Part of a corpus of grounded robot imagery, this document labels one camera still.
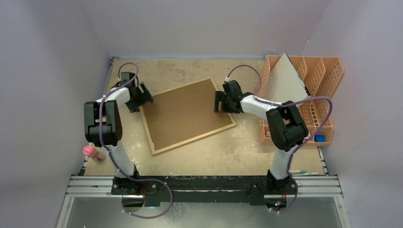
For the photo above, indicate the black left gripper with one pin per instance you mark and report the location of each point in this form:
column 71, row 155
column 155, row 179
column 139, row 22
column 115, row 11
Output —
column 135, row 107

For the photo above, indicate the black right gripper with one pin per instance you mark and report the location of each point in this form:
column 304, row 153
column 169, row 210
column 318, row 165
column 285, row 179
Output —
column 221, row 102

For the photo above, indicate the light wooden picture frame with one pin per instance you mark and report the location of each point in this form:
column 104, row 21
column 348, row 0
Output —
column 189, row 116

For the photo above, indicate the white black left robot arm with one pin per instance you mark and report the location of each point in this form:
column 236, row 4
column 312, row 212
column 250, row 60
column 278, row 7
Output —
column 103, row 127

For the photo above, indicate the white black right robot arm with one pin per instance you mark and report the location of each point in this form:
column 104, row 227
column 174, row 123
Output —
column 286, row 125

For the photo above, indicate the grey white board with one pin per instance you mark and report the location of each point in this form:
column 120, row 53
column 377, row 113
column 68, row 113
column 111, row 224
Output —
column 285, row 79

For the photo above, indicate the pink bottle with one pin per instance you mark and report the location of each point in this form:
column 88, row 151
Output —
column 93, row 153

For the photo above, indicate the orange plastic desk organizer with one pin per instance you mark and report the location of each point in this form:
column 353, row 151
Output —
column 321, row 75

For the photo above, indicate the blue small block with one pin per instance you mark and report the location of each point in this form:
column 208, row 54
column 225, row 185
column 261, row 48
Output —
column 320, row 138

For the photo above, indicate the green capped marker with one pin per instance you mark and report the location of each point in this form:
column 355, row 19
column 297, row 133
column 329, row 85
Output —
column 298, row 171

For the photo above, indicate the aluminium rail base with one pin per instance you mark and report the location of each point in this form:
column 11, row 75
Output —
column 254, row 190

